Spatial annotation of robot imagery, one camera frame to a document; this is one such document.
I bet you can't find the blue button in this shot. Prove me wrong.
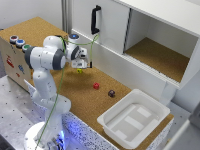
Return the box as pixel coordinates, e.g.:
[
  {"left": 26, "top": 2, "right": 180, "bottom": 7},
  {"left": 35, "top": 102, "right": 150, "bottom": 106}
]
[{"left": 15, "top": 38, "right": 26, "bottom": 49}]

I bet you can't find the pink block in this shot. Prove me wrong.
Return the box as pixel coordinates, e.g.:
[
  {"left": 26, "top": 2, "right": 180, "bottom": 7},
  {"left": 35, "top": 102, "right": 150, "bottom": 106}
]
[{"left": 92, "top": 82, "right": 101, "bottom": 90}]

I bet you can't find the black door handle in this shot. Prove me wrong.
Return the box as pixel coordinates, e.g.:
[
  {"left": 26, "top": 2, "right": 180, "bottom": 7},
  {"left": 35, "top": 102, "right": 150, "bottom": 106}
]
[{"left": 90, "top": 4, "right": 102, "bottom": 36}]

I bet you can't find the green cable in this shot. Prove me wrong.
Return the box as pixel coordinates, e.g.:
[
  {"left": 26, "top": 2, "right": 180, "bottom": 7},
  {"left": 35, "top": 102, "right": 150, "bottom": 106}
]
[{"left": 34, "top": 34, "right": 101, "bottom": 150}]

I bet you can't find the purple block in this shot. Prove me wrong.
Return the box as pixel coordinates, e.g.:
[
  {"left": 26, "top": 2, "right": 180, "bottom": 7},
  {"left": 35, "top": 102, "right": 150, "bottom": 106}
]
[{"left": 107, "top": 89, "right": 116, "bottom": 98}]

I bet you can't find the white sliding door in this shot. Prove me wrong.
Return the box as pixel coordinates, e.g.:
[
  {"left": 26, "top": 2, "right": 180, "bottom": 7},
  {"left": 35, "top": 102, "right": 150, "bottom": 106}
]
[{"left": 71, "top": 0, "right": 131, "bottom": 56}]

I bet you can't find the white cabinet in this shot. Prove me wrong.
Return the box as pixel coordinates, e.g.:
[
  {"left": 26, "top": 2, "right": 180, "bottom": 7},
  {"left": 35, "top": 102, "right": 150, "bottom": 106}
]
[{"left": 68, "top": 0, "right": 200, "bottom": 107}]

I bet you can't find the green button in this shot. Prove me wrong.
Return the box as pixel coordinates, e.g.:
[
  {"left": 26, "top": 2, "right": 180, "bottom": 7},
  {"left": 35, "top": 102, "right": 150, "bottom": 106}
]
[{"left": 21, "top": 43, "right": 32, "bottom": 53}]

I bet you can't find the white plastic box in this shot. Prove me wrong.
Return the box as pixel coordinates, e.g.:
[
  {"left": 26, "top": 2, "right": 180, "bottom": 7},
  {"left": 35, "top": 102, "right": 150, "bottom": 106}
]
[{"left": 96, "top": 88, "right": 172, "bottom": 150}]

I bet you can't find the red button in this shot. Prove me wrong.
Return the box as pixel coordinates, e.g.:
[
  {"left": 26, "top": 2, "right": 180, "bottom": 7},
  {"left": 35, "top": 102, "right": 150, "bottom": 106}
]
[{"left": 9, "top": 35, "right": 19, "bottom": 45}]

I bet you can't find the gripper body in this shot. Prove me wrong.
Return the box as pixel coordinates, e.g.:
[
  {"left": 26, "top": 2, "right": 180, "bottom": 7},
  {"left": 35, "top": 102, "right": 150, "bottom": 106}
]
[{"left": 70, "top": 56, "right": 93, "bottom": 70}]

